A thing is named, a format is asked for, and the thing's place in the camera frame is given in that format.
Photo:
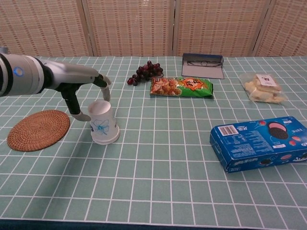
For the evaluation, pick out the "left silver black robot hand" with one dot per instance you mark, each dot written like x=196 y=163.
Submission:
x=69 y=74

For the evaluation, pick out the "paper cup with blue flower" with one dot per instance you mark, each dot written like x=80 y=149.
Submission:
x=102 y=119

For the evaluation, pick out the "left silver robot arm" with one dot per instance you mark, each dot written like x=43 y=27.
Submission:
x=24 y=74

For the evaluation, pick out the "bamboo folding screen panel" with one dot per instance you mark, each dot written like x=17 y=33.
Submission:
x=129 y=26
x=40 y=26
x=218 y=26
x=287 y=26

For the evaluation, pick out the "round woven rattan coaster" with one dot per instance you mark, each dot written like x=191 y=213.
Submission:
x=38 y=130

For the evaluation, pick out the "bunch of dark red grapes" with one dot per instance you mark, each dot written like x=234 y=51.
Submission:
x=145 y=72

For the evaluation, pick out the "green snack bag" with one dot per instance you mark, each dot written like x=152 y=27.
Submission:
x=182 y=87

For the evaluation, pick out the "green checked tablecloth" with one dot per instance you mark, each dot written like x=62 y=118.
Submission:
x=153 y=167

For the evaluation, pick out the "open blue glasses case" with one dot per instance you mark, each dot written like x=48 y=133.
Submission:
x=202 y=72

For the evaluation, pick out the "black framed eyeglasses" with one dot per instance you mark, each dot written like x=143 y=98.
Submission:
x=204 y=63

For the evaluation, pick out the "clear bag of white snacks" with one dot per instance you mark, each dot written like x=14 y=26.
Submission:
x=262 y=89

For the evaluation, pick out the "blue Oreo cookie box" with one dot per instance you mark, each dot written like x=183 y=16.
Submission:
x=251 y=143

